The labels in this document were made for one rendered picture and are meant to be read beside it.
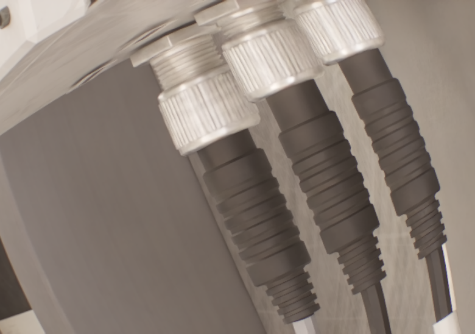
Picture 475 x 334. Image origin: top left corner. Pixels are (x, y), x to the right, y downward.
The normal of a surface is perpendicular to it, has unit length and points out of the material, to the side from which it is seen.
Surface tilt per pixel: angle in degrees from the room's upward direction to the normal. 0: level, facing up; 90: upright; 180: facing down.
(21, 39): 90
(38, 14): 42
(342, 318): 90
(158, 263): 48
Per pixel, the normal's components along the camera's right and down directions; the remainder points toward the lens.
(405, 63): -0.84, 0.38
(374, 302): 0.00, 0.04
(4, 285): 0.32, -0.18
